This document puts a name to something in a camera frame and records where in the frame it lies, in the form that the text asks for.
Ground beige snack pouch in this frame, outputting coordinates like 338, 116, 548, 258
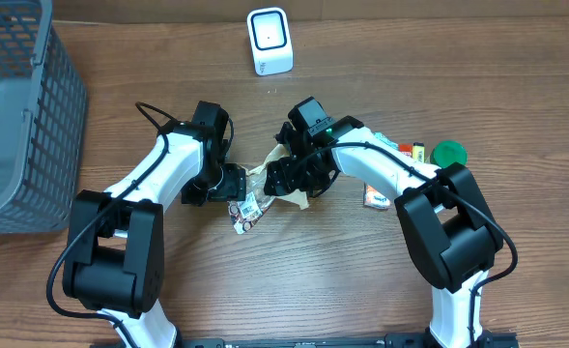
247, 144, 309, 210

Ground orange small snack box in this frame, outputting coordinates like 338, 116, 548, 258
363, 184, 391, 210

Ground teal plastic packet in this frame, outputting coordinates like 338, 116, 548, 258
373, 131, 399, 151

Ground red snack stick packet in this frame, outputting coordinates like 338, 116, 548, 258
398, 143, 413, 158

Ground yellow highlighter pen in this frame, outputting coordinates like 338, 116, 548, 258
412, 142, 425, 162

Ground green lid jar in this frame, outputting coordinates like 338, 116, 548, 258
430, 140, 468, 168

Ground grey plastic mesh basket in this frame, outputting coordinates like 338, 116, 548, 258
0, 0, 88, 234

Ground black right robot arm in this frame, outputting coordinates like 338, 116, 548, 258
264, 98, 503, 347

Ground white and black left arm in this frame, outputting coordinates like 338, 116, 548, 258
46, 101, 246, 347

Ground white barcode scanner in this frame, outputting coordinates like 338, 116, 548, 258
246, 7, 294, 76

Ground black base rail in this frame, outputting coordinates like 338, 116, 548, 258
90, 331, 521, 348

